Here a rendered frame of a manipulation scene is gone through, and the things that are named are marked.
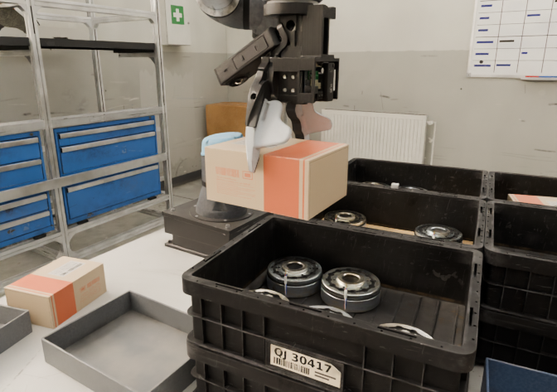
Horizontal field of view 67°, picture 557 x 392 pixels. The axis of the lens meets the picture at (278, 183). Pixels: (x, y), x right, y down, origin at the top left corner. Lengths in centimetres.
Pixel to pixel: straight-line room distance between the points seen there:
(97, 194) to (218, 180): 227
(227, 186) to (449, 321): 43
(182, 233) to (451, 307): 76
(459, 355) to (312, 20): 41
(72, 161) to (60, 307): 174
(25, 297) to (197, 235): 44
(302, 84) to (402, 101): 358
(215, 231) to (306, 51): 73
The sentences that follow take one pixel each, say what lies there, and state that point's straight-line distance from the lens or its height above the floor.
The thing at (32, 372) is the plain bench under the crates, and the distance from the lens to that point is 94.
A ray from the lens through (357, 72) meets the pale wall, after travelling 422.
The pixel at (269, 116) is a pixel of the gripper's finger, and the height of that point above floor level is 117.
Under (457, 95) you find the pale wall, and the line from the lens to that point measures 399.
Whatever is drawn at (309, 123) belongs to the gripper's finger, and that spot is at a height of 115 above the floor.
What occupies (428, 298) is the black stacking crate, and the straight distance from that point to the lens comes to 82.
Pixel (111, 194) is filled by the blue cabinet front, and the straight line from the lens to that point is 288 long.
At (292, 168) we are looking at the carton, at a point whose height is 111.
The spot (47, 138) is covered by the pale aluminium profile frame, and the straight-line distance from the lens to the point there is 258.
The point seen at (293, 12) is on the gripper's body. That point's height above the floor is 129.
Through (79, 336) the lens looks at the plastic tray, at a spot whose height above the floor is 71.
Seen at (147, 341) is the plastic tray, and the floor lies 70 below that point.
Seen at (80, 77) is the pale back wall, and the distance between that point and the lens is 374.
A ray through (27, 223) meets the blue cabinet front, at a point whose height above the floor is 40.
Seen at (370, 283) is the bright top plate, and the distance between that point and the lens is 77.
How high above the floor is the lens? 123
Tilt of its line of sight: 16 degrees down
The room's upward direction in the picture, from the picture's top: straight up
